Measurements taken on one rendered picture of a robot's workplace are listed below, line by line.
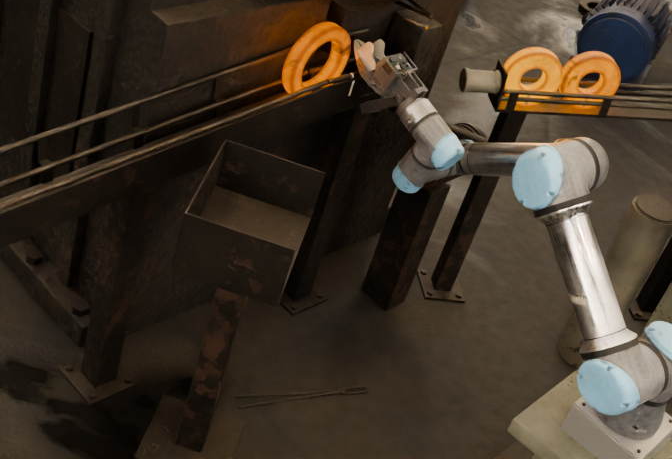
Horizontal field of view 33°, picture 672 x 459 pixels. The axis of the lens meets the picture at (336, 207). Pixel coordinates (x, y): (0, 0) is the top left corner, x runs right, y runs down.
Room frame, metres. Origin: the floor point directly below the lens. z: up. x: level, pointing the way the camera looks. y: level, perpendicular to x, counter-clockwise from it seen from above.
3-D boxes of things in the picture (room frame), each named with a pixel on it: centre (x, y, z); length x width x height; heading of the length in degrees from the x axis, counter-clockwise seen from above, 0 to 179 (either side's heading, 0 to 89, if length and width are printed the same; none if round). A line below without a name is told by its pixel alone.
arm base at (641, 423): (1.81, -0.72, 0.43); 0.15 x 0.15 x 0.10
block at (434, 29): (2.44, -0.04, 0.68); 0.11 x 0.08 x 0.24; 54
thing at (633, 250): (2.42, -0.76, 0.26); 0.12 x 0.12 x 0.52
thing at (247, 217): (1.67, 0.14, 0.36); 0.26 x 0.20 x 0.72; 179
